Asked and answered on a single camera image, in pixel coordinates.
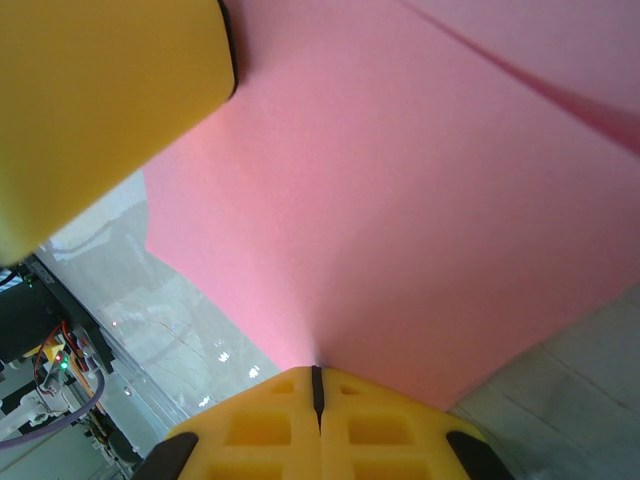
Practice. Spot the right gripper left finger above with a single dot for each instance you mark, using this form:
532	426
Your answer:
250	430

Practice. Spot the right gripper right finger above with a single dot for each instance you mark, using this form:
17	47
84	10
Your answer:
390	430

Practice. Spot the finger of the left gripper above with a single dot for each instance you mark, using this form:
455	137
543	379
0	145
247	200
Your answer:
100	100

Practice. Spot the small circuit board with LEDs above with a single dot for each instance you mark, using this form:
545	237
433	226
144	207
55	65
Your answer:
57	367

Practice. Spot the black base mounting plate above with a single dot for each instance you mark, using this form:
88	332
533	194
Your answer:
75	315

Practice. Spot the aluminium mounting rail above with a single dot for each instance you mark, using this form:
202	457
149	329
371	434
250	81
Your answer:
132	380

